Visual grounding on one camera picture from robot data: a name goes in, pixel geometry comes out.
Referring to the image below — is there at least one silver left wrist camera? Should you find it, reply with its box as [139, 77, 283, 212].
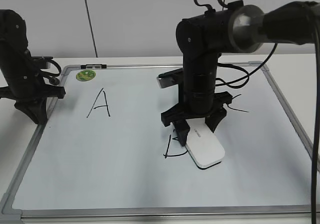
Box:
[32, 56, 53, 69]

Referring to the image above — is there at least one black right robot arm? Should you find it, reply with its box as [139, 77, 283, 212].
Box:
[158, 0, 320, 146]

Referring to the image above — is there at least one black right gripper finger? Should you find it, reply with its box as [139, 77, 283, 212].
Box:
[173, 120, 190, 146]
[205, 111, 227, 132]

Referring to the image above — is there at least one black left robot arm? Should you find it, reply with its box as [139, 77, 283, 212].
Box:
[0, 9, 66, 124]

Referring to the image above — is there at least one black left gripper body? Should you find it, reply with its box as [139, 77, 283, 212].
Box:
[0, 70, 66, 102]

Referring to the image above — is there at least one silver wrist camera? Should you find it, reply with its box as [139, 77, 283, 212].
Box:
[157, 68, 183, 89]
[32, 56, 53, 69]

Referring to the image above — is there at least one black silver marker pen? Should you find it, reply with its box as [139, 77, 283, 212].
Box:
[80, 64, 107, 69]

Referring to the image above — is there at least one white board with grey frame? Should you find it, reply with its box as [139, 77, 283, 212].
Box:
[0, 63, 312, 223]

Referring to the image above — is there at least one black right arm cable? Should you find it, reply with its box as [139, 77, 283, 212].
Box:
[192, 0, 320, 224]

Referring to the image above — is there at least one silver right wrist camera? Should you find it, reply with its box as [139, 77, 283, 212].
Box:
[157, 68, 183, 89]

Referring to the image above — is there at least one black left camera cable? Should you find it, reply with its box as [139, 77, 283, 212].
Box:
[37, 59, 63, 86]

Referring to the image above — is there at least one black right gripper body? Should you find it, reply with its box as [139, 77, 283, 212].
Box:
[161, 91, 233, 127]

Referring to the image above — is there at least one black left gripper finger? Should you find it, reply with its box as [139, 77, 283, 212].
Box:
[14, 98, 48, 124]

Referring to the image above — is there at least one white board eraser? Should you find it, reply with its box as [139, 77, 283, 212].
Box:
[185, 119, 225, 170]

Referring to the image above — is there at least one green round magnet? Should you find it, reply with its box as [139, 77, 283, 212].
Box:
[76, 70, 96, 82]

